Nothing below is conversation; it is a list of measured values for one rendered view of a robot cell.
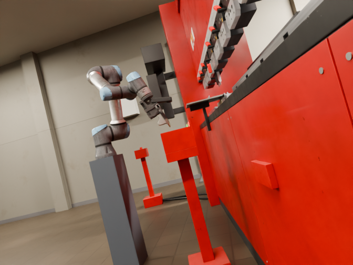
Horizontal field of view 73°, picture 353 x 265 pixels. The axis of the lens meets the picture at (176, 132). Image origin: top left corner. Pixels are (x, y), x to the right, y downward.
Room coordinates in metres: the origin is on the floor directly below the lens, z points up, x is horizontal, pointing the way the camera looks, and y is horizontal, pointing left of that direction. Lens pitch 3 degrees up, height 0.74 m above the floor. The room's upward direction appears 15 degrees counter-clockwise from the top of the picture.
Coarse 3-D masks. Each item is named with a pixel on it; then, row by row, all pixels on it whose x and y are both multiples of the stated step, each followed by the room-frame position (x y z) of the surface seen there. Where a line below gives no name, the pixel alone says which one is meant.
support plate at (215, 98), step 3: (216, 96) 1.69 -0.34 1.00; (219, 96) 1.69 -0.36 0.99; (204, 99) 1.69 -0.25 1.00; (207, 99) 1.69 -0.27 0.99; (210, 99) 1.72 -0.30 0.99; (213, 99) 1.76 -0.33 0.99; (216, 99) 1.81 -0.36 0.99; (219, 99) 1.84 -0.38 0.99; (192, 102) 1.69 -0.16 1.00; (195, 102) 1.69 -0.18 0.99; (198, 102) 1.70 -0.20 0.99; (201, 102) 1.74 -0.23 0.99; (210, 102) 1.86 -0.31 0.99; (186, 105) 1.72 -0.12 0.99; (189, 105) 1.74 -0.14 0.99
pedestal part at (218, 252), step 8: (216, 248) 1.38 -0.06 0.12; (192, 256) 1.36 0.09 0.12; (200, 256) 1.34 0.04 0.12; (216, 256) 1.29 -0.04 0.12; (224, 256) 1.27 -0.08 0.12; (192, 264) 1.27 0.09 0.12; (200, 264) 1.25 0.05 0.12; (208, 264) 1.23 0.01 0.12; (216, 264) 1.21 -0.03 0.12; (224, 264) 1.20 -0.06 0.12
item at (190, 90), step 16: (160, 16) 2.83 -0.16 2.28; (176, 16) 2.63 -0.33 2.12; (176, 32) 2.63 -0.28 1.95; (176, 48) 2.63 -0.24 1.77; (240, 48) 2.62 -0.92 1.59; (176, 64) 2.63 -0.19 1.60; (192, 64) 2.63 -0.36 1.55; (240, 64) 2.62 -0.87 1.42; (192, 80) 2.63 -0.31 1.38; (224, 80) 2.62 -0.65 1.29; (192, 96) 2.63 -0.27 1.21; (208, 96) 2.63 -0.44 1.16; (192, 112) 2.63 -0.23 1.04; (208, 112) 2.63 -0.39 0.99; (192, 128) 2.63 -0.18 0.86; (208, 160) 2.63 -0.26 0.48; (208, 176) 2.63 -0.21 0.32; (208, 192) 2.63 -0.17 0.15
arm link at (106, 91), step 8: (88, 72) 1.56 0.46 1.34; (96, 72) 1.55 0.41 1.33; (88, 80) 1.55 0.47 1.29; (96, 80) 1.45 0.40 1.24; (104, 80) 1.42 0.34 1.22; (104, 88) 1.31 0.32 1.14; (112, 88) 1.33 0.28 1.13; (120, 88) 1.35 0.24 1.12; (104, 96) 1.30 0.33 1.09; (112, 96) 1.33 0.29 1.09; (120, 96) 1.35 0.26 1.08
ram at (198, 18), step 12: (180, 0) 2.33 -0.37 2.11; (192, 0) 1.73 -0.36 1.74; (204, 0) 1.38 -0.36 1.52; (180, 12) 2.56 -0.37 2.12; (192, 12) 1.86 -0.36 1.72; (204, 12) 1.46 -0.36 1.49; (216, 12) 1.21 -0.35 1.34; (192, 24) 2.01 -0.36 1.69; (204, 24) 1.55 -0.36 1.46; (192, 36) 2.18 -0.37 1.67; (204, 36) 1.66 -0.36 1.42; (192, 48) 2.38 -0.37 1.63; (204, 60) 1.93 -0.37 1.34
